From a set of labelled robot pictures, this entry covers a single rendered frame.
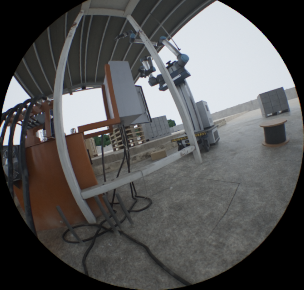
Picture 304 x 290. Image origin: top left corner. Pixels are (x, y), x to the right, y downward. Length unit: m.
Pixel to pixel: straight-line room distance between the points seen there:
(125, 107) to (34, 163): 0.81
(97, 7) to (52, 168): 2.09
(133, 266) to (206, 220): 0.37
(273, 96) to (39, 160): 5.32
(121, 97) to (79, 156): 0.54
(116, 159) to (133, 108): 1.59
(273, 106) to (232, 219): 4.37
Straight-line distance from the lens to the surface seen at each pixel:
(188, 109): 1.97
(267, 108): 4.67
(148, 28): 5.40
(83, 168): 0.75
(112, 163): 2.24
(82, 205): 0.74
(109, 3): 2.10
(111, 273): 0.53
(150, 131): 4.13
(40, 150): 0.84
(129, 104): 0.86
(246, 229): 0.53
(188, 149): 1.05
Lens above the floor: 0.43
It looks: level
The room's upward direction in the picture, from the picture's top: 16 degrees counter-clockwise
